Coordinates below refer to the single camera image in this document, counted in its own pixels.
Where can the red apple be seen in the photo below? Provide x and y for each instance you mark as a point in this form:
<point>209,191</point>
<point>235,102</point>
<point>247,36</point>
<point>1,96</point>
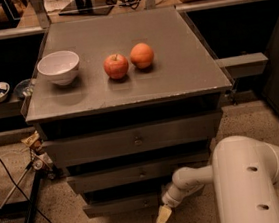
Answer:
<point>116,66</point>

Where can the white stick on floor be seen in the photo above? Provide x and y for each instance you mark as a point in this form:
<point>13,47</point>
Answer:
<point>16,186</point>

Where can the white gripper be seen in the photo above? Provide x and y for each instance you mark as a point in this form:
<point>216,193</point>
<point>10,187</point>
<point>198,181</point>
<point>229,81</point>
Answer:
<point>170,199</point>

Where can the grey side shelf block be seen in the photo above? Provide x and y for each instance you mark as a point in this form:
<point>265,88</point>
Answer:
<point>244,65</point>

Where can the small dark bowl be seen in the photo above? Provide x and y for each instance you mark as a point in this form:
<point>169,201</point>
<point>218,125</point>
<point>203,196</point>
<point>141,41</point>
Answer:
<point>24,88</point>

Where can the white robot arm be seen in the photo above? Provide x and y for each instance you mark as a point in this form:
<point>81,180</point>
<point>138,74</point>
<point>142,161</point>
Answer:
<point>245,175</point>

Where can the grey drawer cabinet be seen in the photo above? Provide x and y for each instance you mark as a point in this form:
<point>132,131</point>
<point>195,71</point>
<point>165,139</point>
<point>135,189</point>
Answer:
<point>122,101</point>

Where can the grey middle drawer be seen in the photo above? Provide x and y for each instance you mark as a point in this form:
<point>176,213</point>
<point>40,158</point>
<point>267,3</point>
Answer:
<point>136,172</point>

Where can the grey bottom drawer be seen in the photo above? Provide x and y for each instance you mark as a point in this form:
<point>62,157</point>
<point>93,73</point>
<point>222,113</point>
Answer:
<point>115,201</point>

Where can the grey top drawer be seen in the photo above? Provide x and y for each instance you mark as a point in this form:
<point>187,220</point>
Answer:
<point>132,139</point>

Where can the black tripod leg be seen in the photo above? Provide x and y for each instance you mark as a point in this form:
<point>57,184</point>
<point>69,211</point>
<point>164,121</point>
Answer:
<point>33,198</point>

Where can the snack wrapper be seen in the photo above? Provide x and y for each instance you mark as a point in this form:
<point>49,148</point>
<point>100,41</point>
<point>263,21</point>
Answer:
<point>33,141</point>

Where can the grey drawer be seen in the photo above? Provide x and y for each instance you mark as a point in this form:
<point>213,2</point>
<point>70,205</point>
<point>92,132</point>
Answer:
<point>136,172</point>
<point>132,139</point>
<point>115,201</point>

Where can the white ceramic bowl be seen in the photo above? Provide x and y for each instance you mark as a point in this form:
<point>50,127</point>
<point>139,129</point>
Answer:
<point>60,67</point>

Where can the orange fruit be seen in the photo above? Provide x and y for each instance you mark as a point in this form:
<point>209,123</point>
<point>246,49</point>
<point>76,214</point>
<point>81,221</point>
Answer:
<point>142,55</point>

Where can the black monitor stand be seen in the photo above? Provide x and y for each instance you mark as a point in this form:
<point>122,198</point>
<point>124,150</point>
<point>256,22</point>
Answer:
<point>88,7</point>

